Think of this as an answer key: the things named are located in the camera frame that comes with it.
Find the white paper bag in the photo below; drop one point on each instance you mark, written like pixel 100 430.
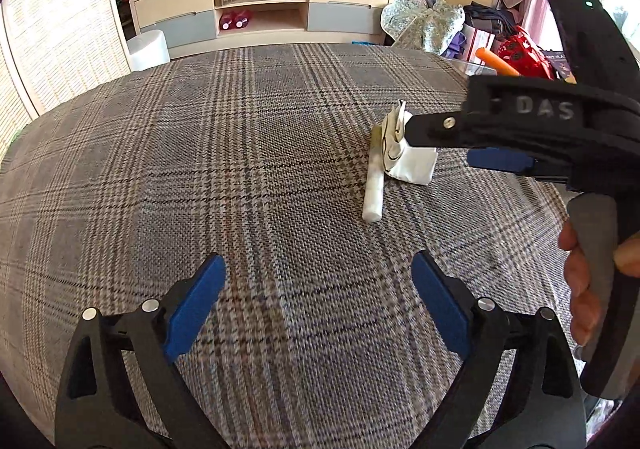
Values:
pixel 415 166

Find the white cylindrical tube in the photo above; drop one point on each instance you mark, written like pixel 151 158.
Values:
pixel 372 199

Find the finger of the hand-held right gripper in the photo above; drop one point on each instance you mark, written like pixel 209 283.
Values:
pixel 500 160
pixel 435 131

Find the green floral cloth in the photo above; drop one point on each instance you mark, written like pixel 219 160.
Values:
pixel 425 26

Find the dark clothes pile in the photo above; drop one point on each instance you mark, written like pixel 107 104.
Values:
pixel 492 16

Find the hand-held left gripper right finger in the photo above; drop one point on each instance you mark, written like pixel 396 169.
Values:
pixel 440 301

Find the person's right hand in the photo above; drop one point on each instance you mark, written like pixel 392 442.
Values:
pixel 580 294

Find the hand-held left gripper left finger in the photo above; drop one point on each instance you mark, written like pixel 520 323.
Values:
pixel 197 299

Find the red bottle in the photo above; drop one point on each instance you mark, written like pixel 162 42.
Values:
pixel 242 21
pixel 226 21

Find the orange stick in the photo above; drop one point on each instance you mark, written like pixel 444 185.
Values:
pixel 495 60

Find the grey plaid tablecloth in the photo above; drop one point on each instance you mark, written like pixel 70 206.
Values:
pixel 250 154

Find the red tool bag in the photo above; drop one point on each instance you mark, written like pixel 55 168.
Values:
pixel 525 51

